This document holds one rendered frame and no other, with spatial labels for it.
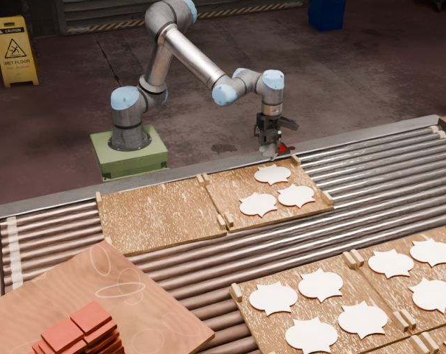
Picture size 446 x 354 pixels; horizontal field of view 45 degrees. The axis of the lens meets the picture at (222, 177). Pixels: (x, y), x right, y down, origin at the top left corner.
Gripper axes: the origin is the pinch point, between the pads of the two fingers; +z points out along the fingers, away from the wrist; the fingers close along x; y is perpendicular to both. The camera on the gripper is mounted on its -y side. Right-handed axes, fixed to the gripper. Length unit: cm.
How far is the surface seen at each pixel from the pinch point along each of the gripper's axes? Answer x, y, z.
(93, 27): -458, 16, 98
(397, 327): 81, -3, 9
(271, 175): 1.2, 1.0, 7.9
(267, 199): 14.6, 8.6, 7.9
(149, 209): 5, 51, 9
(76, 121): -249, 61, 103
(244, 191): 6.0, 14.1, 9.0
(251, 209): 18.5, 16.6, 7.9
